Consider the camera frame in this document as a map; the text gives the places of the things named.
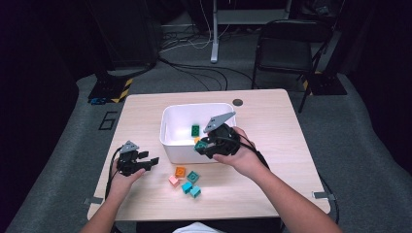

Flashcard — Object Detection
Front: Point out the dark cabinet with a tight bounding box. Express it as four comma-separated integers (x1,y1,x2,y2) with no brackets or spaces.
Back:
86,0,161,72

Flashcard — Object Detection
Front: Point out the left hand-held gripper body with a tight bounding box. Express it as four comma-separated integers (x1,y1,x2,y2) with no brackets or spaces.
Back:
116,140,148,178

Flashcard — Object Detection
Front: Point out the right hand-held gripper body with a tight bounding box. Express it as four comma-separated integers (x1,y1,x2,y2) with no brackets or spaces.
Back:
202,111,243,159

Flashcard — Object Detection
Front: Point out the hand-held gripper black cable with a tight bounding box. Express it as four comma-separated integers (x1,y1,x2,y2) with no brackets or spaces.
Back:
237,137,340,227
104,147,122,200

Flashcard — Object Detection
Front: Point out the black striped stand base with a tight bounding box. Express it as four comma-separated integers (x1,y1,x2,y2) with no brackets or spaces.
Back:
87,71,134,105

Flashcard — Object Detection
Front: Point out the black floor cable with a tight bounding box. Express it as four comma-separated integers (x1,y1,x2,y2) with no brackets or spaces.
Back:
158,56,255,91

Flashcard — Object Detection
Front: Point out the person's left hand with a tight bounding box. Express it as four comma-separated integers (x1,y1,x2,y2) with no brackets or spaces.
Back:
108,168,147,199

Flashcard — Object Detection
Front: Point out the person's right hand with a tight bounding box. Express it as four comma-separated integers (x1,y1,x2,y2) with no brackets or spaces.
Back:
212,126,270,178

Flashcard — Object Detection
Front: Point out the right hand-held gripper black cable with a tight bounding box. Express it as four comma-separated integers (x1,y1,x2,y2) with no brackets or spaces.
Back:
237,137,340,227

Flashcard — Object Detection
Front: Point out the black folding chair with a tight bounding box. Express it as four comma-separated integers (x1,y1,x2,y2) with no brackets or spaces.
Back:
252,18,334,114

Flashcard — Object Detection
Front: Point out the person's white clothing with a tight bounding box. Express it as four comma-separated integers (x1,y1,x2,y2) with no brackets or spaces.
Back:
173,221,224,233

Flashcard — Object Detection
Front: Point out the white floor cable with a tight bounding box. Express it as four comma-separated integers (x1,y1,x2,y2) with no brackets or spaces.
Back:
159,0,231,53

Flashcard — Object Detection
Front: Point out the left hand-held gripper black cable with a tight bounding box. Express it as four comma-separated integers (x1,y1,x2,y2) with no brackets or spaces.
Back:
104,147,122,200

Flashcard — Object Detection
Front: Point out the white plastic storage box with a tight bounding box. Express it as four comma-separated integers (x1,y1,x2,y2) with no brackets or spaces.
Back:
158,102,237,165

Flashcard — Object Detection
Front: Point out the white desk frame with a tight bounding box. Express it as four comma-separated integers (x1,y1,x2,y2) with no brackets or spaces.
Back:
210,0,292,64

